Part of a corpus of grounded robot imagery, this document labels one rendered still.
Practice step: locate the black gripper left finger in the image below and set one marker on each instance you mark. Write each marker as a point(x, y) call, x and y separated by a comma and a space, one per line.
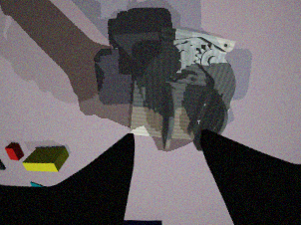
point(95, 195)

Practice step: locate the yellow rectangular block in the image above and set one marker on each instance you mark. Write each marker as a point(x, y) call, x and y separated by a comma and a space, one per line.
point(46, 159)

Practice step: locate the small red block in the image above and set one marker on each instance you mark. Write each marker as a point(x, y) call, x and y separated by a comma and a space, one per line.
point(14, 151)

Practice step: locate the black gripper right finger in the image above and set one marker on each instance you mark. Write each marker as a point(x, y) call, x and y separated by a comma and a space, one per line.
point(258, 189)

